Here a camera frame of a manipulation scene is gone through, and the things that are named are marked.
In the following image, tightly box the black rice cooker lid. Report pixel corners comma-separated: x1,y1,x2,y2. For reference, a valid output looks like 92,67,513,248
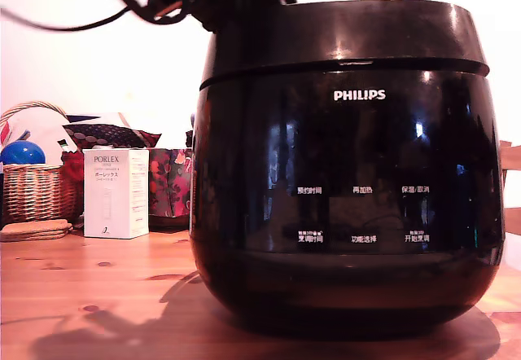
199,0,490,91

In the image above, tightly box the black Philips rice cooker body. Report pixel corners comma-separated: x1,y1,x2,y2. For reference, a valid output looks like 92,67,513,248
188,68,507,331

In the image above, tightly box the floral fabric bag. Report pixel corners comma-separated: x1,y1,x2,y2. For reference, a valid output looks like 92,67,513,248
147,147,193,227

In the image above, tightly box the white Porlex box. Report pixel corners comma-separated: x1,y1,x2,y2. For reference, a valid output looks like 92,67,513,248
82,147,151,239

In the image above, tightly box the dotted dark patterned cloth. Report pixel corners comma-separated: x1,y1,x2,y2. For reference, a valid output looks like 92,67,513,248
63,121,163,150

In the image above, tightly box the white printed cloth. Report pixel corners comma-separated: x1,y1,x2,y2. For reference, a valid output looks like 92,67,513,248
0,106,79,154

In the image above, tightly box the woven wicker basket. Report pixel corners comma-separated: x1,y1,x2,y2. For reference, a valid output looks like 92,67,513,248
0,99,85,226

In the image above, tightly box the blue ball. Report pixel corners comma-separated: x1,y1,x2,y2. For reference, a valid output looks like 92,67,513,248
0,139,46,165

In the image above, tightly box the wooden chair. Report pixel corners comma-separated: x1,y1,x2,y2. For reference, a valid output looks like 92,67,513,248
499,139,521,235

